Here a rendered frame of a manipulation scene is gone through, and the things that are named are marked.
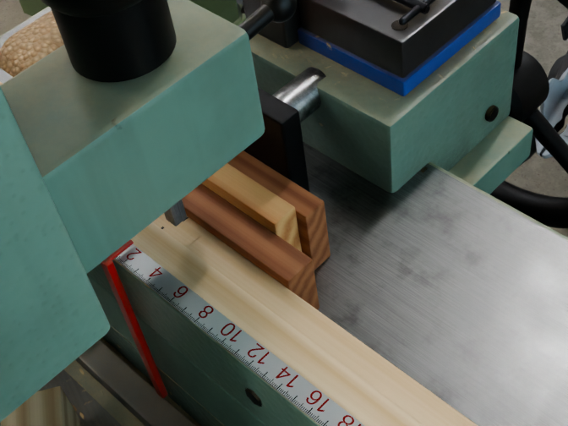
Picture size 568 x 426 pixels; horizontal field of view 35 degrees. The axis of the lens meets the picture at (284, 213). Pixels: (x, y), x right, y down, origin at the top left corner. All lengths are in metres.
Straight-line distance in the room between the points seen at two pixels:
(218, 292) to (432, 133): 0.19
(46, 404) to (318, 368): 0.21
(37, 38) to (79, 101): 0.32
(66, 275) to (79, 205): 0.05
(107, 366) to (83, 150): 0.27
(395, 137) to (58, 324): 0.25
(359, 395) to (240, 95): 0.16
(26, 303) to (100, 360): 0.27
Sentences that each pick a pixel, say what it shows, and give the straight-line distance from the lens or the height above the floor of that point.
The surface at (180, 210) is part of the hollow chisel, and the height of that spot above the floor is 0.96.
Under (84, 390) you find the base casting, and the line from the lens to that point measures 0.65.
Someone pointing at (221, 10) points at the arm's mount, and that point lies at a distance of 1.28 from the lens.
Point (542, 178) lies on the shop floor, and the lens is 1.84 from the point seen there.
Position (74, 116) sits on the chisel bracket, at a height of 1.07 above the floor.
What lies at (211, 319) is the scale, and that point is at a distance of 0.46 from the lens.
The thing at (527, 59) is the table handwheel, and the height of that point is 0.84.
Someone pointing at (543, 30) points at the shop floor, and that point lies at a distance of 2.19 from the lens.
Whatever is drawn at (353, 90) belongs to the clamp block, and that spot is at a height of 0.96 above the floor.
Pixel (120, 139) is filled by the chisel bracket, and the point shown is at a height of 1.06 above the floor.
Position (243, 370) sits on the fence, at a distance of 0.45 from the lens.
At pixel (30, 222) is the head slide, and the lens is 0.35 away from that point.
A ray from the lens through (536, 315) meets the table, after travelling 0.53.
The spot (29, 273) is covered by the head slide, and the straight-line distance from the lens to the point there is 0.36.
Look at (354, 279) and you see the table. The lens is 0.54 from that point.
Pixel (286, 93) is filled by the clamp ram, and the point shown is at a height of 0.96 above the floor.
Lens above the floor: 1.33
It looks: 48 degrees down
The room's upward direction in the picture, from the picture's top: 10 degrees counter-clockwise
